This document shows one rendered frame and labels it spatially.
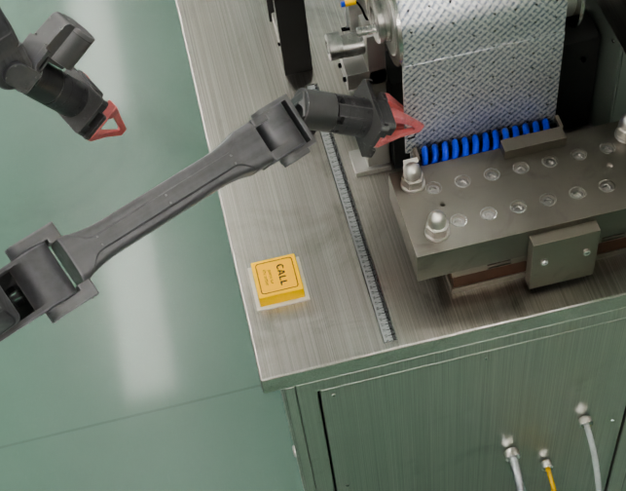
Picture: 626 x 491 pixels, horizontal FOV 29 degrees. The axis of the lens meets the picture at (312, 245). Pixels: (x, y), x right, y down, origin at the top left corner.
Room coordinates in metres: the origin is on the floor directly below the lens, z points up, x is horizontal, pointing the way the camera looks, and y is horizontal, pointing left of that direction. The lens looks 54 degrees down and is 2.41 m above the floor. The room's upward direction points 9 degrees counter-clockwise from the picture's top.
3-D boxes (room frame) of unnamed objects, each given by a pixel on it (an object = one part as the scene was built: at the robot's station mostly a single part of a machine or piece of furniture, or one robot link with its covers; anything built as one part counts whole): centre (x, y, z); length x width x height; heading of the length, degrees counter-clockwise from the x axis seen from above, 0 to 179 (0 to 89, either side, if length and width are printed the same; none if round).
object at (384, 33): (1.23, -0.14, 1.25); 0.07 x 0.02 x 0.07; 5
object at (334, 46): (1.26, -0.07, 1.18); 0.04 x 0.02 x 0.04; 5
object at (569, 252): (0.98, -0.36, 0.96); 0.10 x 0.03 x 0.11; 95
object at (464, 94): (1.18, -0.28, 1.11); 0.23 x 0.01 x 0.18; 96
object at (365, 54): (1.26, -0.11, 1.05); 0.06 x 0.05 x 0.31; 95
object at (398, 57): (1.23, -0.15, 1.25); 0.15 x 0.01 x 0.15; 5
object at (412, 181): (1.10, -0.16, 1.05); 0.04 x 0.04 x 0.04
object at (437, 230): (1.01, -0.18, 1.05); 0.04 x 0.04 x 0.04
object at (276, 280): (1.05, 0.06, 0.91); 0.07 x 0.07 x 0.02; 5
